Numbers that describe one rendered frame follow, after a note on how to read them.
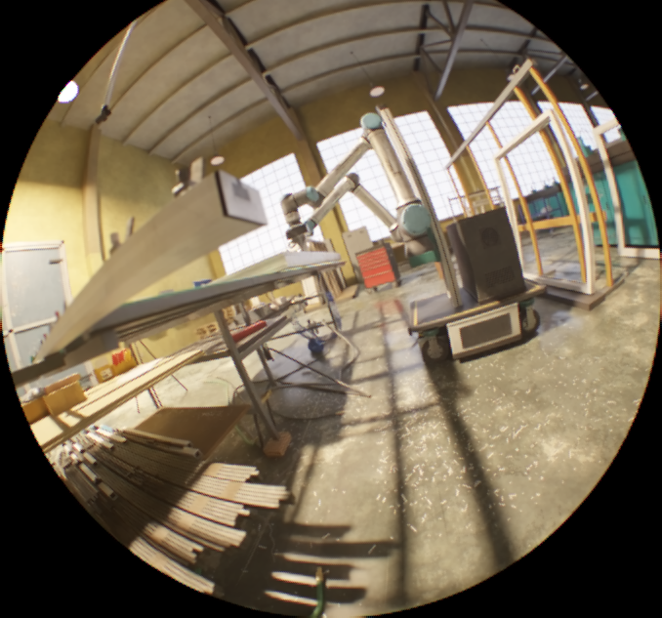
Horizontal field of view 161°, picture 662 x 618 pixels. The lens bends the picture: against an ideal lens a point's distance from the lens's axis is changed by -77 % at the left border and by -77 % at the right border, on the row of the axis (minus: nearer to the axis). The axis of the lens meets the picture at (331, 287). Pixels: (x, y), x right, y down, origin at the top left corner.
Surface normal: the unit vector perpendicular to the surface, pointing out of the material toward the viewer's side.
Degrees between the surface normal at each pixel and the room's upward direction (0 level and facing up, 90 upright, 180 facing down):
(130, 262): 90
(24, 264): 90
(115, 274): 90
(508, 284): 90
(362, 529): 0
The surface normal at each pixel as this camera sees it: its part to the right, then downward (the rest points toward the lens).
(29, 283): 0.93, -0.30
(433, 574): -0.32, -0.94
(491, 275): -0.34, 0.18
